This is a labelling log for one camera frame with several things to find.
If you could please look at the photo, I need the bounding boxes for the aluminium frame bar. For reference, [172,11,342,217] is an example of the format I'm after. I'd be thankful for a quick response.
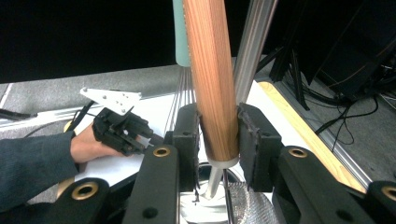
[0,104,106,129]

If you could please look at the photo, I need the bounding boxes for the black floor cables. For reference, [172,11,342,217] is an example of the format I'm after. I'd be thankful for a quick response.
[312,92,381,147]

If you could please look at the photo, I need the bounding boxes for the steel mesh skimmer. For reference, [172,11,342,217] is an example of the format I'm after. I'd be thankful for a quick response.
[222,169,278,224]

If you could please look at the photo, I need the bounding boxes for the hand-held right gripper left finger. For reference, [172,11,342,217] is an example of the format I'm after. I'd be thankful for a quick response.
[172,103,200,192]

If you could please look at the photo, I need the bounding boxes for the dark equipment box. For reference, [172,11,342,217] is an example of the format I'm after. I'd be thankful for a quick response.
[306,0,396,102]

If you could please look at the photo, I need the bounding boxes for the round stainless steel plate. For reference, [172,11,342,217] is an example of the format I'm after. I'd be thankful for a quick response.
[233,0,279,105]

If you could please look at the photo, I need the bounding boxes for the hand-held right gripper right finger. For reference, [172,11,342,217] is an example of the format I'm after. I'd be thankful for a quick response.
[237,103,284,192]

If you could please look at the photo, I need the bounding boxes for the whisk with teal handle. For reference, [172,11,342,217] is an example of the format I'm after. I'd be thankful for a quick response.
[164,0,197,134]

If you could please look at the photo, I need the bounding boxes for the black tripod stand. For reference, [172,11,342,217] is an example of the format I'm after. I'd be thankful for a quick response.
[256,43,312,111]

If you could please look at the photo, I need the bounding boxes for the white utensil holder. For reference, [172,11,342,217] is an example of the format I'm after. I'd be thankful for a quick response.
[179,160,247,224]

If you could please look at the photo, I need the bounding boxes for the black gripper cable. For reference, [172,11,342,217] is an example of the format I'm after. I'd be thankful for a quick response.
[66,100,96,133]

